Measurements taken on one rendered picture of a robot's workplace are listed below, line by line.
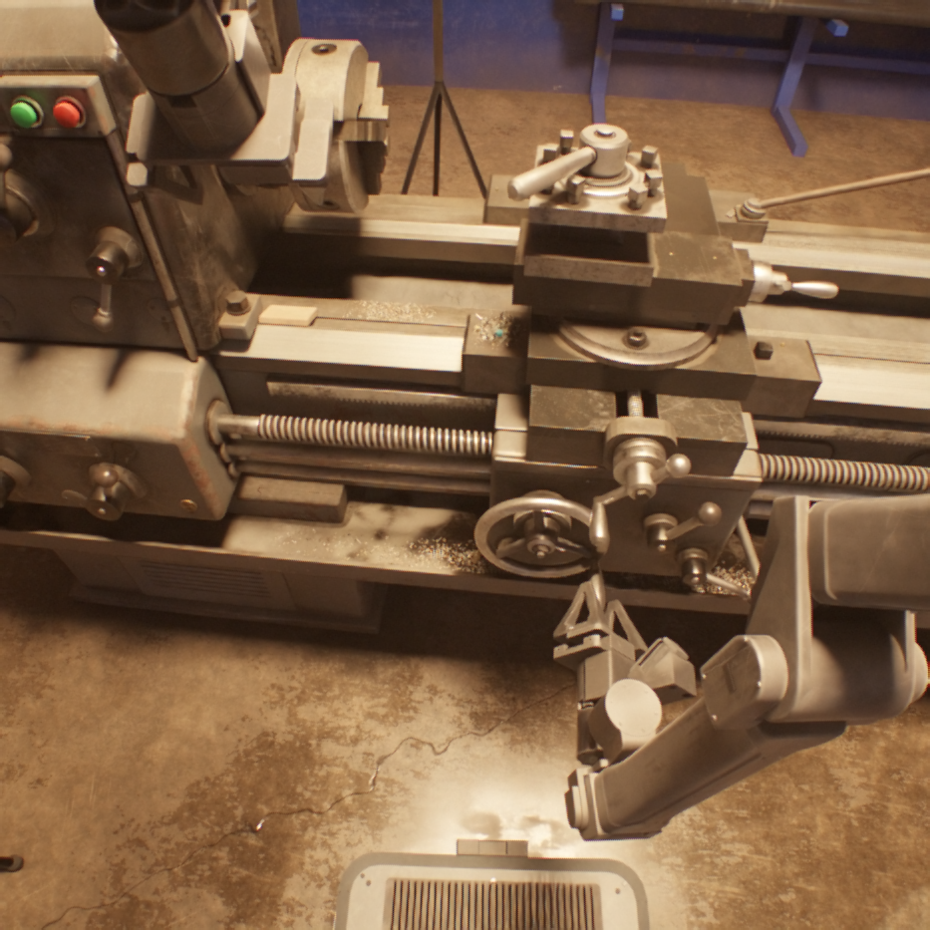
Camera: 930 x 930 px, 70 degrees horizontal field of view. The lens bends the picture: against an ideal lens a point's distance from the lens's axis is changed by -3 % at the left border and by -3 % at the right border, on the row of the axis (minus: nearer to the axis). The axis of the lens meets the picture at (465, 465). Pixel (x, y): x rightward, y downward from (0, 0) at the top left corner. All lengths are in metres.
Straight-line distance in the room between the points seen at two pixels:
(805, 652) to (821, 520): 0.07
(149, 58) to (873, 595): 0.46
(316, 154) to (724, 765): 0.50
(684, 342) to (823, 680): 0.66
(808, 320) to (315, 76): 1.01
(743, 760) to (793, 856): 1.21
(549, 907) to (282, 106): 1.19
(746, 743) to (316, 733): 1.30
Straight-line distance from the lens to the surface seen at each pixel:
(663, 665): 0.76
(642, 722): 0.72
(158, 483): 1.27
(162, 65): 0.45
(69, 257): 1.14
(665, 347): 0.99
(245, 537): 1.46
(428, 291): 1.42
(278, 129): 0.50
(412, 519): 1.43
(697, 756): 0.56
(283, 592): 1.69
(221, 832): 1.67
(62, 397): 1.26
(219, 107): 0.47
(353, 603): 1.68
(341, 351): 1.14
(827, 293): 1.03
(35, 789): 1.86
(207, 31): 0.45
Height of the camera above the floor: 1.57
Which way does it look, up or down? 50 degrees down
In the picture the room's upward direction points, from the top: straight up
